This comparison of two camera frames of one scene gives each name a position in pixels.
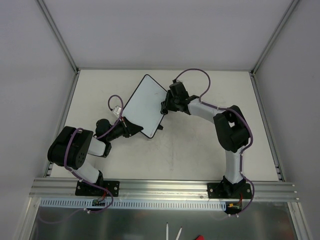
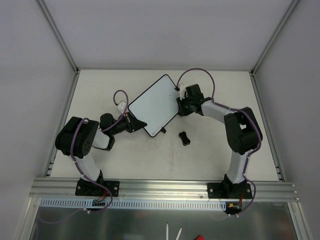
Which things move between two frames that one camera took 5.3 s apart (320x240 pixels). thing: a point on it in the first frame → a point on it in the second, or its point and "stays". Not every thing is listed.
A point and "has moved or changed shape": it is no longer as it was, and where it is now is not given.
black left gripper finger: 129,124 → 133,119
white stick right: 177,236 stays
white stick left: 167,231 stays
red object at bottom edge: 200,237 stays
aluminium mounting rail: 42,187 stays
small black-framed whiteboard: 144,106 has moved or changed shape
